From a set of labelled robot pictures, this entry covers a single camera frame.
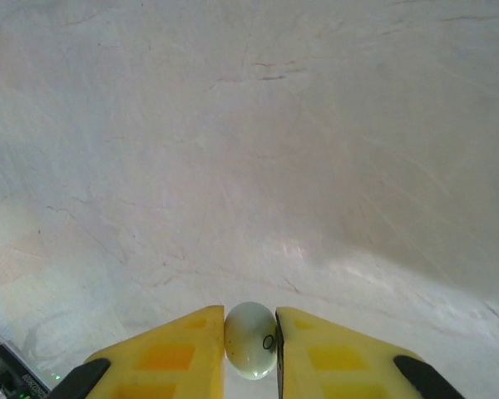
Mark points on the pale green egg-shaped ball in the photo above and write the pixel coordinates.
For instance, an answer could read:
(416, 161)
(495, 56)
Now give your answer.
(249, 341)

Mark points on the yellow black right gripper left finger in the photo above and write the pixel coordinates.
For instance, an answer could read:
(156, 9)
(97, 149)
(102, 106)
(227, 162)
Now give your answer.
(170, 357)

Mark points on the black controller board with LED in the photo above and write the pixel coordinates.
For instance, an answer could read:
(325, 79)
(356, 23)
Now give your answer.
(16, 374)

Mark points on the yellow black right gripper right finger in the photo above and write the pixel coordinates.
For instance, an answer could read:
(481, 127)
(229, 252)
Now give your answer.
(337, 357)

